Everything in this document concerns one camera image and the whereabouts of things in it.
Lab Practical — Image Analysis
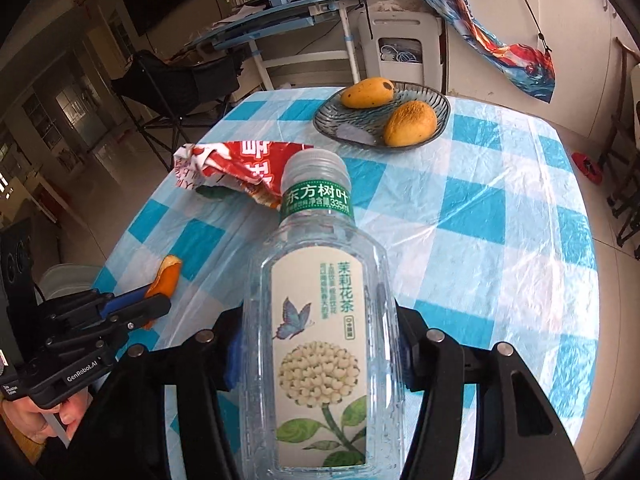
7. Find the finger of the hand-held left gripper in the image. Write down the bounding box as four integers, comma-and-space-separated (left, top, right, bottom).
97, 286, 157, 318
112, 294, 173, 332

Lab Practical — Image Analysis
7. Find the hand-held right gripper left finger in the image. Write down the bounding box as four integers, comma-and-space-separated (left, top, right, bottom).
75, 307, 247, 480

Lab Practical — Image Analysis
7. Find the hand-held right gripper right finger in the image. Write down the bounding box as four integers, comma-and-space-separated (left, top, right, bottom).
392, 300, 587, 480

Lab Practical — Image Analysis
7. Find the orange peel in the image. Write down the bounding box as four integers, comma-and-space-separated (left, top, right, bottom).
142, 255, 182, 331

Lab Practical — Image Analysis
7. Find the clear plastic bottle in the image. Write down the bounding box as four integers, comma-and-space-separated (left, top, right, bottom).
239, 149, 407, 480

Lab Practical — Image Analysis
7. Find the person's left forearm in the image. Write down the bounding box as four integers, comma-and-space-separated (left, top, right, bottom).
0, 422, 50, 467

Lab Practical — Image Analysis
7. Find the person's left hand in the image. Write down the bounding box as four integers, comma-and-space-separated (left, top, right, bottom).
7, 391, 95, 443

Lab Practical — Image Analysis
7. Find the grey plastic container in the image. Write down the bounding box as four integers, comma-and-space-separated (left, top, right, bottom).
40, 262, 97, 307

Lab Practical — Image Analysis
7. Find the black speaker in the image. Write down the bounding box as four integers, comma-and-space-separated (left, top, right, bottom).
0, 225, 40, 313

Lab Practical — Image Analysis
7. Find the blue checkered tablecloth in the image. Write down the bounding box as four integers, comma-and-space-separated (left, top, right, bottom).
95, 85, 601, 467

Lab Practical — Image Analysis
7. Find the red snack wrapper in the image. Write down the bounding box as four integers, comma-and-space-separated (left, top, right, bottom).
172, 141, 316, 211

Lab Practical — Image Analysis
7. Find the black folding chair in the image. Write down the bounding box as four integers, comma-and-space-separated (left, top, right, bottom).
112, 50, 247, 172

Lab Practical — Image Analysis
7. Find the red item on floor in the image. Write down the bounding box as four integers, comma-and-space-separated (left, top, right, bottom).
571, 152, 604, 182

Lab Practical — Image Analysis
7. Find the grey glass plate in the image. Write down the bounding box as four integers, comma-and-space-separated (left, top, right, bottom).
313, 81, 451, 150

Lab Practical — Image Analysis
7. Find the dark wooden chair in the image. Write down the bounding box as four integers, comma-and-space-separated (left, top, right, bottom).
597, 37, 640, 261

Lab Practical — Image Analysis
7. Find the yellow mango with dark spot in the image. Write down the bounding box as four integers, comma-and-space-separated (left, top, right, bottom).
340, 76, 395, 109

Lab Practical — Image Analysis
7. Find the blue desk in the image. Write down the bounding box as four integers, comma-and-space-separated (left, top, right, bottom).
192, 0, 373, 92

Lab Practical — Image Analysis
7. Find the colourful hanging cloth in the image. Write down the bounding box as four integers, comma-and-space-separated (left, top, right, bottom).
419, 0, 557, 104

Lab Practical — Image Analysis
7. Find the white plastic stool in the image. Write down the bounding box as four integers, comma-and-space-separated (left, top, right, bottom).
357, 10, 446, 95

